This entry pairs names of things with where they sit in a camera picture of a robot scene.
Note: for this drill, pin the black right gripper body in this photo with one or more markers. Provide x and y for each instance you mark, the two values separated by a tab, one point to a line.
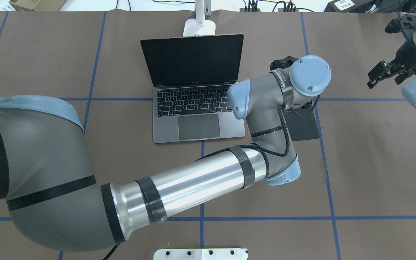
407	51

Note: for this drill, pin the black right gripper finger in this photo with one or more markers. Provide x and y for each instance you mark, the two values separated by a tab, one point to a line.
381	71
403	74

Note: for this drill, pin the black mouse pad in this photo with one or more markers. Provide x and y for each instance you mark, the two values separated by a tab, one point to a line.
302	126

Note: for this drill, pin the grey laptop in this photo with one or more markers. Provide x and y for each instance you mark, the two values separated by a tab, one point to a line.
191	77

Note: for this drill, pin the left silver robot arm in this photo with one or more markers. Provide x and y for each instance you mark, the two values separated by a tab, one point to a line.
53	198

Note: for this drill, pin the white desk lamp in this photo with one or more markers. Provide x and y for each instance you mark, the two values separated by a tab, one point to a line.
200	25

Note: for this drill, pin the black usb hub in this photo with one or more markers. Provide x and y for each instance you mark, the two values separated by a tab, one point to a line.
277	10

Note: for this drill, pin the brown cardboard box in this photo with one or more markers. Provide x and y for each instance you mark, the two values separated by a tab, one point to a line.
37	5

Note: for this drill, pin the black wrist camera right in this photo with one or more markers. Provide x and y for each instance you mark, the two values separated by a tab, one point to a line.
405	24

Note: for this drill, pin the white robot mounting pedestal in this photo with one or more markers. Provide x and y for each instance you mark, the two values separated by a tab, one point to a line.
202	254

